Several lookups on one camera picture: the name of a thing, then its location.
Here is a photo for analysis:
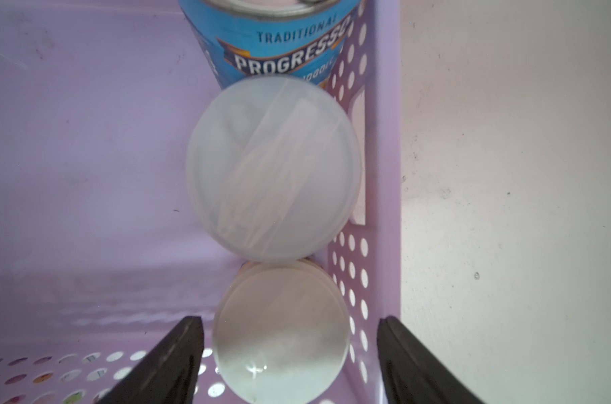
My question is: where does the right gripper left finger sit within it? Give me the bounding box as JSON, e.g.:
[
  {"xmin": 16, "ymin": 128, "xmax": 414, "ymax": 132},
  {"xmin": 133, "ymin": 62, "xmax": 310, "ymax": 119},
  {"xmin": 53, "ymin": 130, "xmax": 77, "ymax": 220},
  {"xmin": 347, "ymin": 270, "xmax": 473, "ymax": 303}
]
[{"xmin": 100, "ymin": 316, "xmax": 205, "ymax": 404}]

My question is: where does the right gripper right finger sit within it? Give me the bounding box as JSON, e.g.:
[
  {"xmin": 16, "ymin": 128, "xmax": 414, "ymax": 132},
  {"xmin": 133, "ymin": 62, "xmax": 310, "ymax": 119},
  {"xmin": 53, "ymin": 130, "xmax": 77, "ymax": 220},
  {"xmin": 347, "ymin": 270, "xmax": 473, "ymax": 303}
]
[{"xmin": 377, "ymin": 316, "xmax": 482, "ymax": 404}]

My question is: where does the small can frosted lid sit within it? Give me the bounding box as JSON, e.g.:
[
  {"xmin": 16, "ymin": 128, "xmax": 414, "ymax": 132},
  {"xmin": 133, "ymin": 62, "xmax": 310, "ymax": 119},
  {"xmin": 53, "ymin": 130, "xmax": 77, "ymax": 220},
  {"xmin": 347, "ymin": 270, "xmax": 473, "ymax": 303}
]
[{"xmin": 212, "ymin": 259, "xmax": 350, "ymax": 403}]

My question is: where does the purple plastic basket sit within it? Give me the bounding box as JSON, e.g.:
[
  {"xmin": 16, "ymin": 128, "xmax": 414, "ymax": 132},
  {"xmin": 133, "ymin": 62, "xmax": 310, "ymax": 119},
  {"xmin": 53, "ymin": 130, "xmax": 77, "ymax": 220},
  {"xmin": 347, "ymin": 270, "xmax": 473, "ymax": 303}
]
[{"xmin": 0, "ymin": 1, "xmax": 401, "ymax": 403}]

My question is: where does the small can white plastic lid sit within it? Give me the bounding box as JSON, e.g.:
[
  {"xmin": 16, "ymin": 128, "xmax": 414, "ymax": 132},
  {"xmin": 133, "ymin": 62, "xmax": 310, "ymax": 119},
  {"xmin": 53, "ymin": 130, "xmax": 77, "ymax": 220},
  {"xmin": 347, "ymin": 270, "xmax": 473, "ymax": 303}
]
[{"xmin": 185, "ymin": 76, "xmax": 363, "ymax": 263}]

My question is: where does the blue Progresso soup can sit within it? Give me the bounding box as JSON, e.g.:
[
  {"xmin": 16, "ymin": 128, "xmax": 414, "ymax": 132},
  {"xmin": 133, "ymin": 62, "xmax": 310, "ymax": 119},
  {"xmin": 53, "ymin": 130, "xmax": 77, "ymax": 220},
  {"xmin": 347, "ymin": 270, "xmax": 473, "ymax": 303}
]
[{"xmin": 179, "ymin": 0, "xmax": 359, "ymax": 89}]

